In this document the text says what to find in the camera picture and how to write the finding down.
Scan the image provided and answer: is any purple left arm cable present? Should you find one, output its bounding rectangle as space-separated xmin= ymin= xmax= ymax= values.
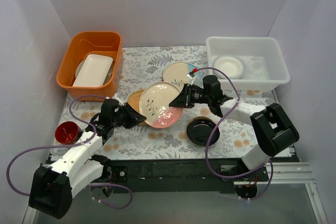
xmin=6 ymin=94 xmax=133 ymax=210

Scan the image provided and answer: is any white plastic bin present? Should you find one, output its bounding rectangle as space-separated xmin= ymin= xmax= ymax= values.
xmin=206 ymin=36 xmax=290 ymax=91

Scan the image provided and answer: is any white rectangular dish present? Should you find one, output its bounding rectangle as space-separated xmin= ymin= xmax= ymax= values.
xmin=72 ymin=54 xmax=113 ymax=88

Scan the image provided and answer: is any black gold-rimmed bowl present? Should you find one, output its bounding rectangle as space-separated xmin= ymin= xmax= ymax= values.
xmin=186 ymin=116 xmax=216 ymax=147

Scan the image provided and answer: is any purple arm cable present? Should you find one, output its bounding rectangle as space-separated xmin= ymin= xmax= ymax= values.
xmin=193 ymin=67 xmax=274 ymax=201
xmin=6 ymin=94 xmax=133 ymax=210

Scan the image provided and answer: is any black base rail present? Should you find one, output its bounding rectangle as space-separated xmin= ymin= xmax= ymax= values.
xmin=47 ymin=158 xmax=300 ymax=195

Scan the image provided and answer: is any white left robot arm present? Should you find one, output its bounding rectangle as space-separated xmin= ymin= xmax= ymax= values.
xmin=28 ymin=99 xmax=146 ymax=219

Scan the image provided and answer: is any cream and blue plate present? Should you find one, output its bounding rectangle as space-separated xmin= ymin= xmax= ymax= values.
xmin=163 ymin=62 xmax=202 ymax=91

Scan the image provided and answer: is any cream and pink plate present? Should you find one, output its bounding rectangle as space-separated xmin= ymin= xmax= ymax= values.
xmin=139 ymin=81 xmax=183 ymax=129

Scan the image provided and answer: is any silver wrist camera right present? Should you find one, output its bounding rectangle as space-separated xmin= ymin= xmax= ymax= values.
xmin=186 ymin=71 xmax=197 ymax=85

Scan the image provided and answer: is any white ribbed soup plate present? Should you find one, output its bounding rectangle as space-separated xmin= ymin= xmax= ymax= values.
xmin=212 ymin=55 xmax=246 ymax=79

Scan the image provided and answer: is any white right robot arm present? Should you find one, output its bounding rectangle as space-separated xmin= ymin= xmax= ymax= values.
xmin=169 ymin=75 xmax=299 ymax=181

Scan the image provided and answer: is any red lacquer cup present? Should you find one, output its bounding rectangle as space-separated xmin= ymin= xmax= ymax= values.
xmin=55 ymin=121 xmax=80 ymax=145

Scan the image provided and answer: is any yellow woven bamboo tray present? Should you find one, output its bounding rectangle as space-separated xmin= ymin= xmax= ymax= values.
xmin=128 ymin=90 xmax=143 ymax=113

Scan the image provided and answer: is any orange plastic bin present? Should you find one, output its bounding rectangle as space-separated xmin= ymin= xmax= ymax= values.
xmin=56 ymin=31 xmax=123 ymax=101

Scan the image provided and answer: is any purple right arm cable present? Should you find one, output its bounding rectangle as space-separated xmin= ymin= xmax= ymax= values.
xmin=193 ymin=67 xmax=274 ymax=201

